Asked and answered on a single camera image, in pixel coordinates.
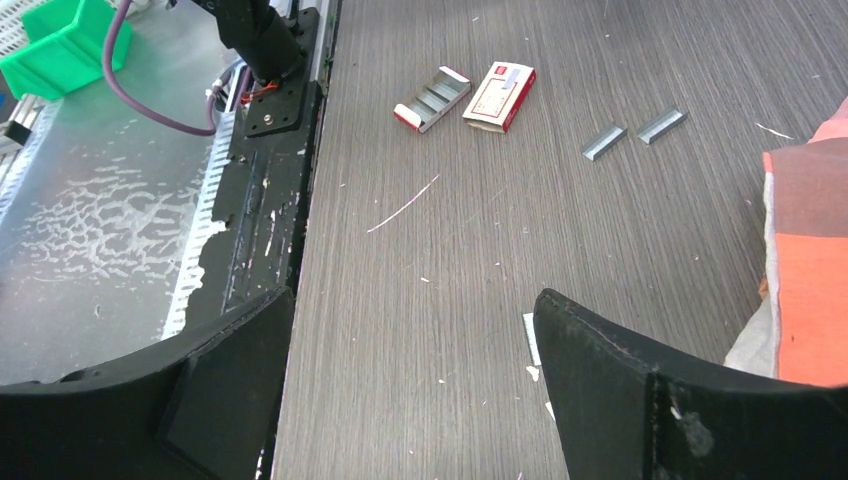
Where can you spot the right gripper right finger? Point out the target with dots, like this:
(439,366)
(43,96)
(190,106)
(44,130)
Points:
(629,407)

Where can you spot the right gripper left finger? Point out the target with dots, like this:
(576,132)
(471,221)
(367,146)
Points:
(199,405)

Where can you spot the staple strip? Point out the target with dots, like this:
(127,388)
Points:
(661,124)
(603,141)

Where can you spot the staple box tray with staples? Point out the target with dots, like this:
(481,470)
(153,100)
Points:
(433,100)

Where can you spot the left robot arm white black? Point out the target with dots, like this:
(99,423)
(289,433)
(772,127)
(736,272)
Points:
(260,36)

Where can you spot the orange checkered cloth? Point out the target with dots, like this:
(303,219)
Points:
(799,332)

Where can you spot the red white staple box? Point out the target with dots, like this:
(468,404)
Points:
(499,96)

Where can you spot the green plastic object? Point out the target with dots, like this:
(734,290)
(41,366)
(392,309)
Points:
(65,40)

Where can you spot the white plastic basket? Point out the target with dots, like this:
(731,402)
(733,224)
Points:
(13,35)

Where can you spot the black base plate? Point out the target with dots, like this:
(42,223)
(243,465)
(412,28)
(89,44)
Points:
(262,200)

